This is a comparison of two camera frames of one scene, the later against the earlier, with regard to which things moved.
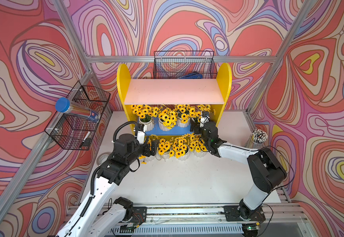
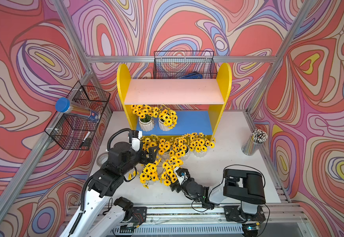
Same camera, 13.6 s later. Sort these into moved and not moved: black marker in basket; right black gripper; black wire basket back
Moved: right black gripper
Not moved: black marker in basket; black wire basket back
